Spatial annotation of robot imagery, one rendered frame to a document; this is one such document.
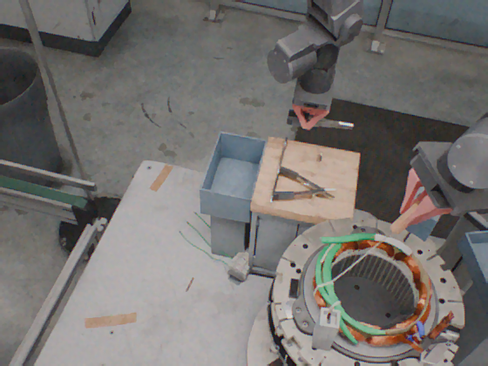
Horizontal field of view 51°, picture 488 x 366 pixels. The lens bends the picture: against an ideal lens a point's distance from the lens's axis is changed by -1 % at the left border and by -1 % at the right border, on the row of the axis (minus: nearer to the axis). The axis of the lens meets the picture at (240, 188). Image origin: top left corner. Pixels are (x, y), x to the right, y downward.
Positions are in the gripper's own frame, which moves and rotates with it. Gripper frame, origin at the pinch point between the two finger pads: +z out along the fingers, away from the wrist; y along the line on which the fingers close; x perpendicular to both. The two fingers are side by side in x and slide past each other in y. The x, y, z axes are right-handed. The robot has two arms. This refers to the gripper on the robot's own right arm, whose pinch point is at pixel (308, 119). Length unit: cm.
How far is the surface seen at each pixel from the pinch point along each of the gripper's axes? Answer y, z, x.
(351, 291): 25.5, 16.4, 14.0
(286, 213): 13.5, 12.6, -0.6
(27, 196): 2, 44, -70
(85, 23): -146, 97, -125
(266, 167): 3.5, 12.1, -6.5
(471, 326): 23, 25, 40
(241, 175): 0.2, 20.2, -11.9
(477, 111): -152, 116, 89
